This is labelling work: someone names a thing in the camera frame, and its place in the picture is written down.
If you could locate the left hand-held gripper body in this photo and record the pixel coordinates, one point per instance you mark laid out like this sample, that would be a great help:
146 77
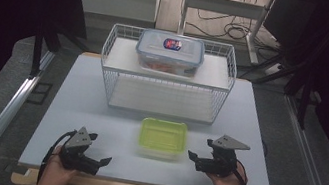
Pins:
76 153

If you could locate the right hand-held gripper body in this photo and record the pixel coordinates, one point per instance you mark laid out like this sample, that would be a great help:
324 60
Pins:
221 164

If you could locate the food container with green lid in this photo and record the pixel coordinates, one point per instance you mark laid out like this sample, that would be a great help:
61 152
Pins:
162 136

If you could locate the clear lidded food container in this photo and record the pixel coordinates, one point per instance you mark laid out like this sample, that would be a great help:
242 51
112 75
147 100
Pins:
169 53

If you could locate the person's left hand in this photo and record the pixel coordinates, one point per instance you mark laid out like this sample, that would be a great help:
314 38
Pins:
54 175

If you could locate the white power strip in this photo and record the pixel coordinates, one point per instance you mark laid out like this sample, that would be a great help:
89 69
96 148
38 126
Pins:
273 68

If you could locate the black metal stand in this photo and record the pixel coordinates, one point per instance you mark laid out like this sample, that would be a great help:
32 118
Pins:
306 82
37 51

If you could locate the black floor bracket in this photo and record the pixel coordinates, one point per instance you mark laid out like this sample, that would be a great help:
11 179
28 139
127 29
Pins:
40 93

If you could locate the white metal desk frame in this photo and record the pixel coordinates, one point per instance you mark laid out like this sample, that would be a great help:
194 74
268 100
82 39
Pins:
224 6

